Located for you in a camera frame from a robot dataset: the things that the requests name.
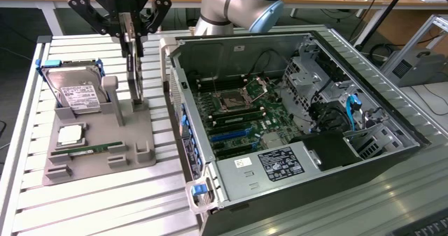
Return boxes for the silver disk bay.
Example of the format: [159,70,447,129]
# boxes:
[343,122,399,160]

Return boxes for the aluminium profile frame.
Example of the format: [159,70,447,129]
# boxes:
[397,13,448,63]

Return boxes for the green RAM stick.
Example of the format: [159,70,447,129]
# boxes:
[52,145,111,157]

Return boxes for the metal socket cover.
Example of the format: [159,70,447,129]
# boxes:
[240,76,271,101]

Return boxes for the black keyboard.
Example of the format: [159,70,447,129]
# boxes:
[388,214,448,236]

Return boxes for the silver chipset heatsink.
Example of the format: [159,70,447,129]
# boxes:
[261,133,284,146]

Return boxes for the silver CPU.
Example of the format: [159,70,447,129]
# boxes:
[57,125,85,145]

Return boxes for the blue disk wire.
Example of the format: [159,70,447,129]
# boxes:
[344,94,360,132]

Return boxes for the installed RAM stick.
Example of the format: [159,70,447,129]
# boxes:
[213,111,267,123]

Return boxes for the silver perforated drive cage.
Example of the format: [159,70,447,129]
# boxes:
[281,34,351,121]

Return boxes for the graphics card with metal bracket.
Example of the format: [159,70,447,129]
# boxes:
[119,13,145,105]

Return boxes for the grey computer tower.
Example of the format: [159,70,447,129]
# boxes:
[380,47,448,89]

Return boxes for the CPU socket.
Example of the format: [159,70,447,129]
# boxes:
[213,88,253,112]

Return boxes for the open black PC case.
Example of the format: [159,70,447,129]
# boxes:
[159,30,432,236]

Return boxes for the grey parts rack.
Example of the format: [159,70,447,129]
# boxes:
[41,74,157,187]

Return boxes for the grey power supply unit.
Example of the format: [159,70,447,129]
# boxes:
[213,141,321,203]

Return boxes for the long black expansion slot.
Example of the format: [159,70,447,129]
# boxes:
[212,141,256,153]
[215,148,259,160]
[208,122,248,135]

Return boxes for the black tripod pole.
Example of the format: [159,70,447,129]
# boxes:
[353,0,413,48]

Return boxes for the hard disk in blue caddy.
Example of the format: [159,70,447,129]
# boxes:
[33,58,108,115]

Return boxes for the green motherboard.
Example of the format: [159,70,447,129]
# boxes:
[191,73,300,161]

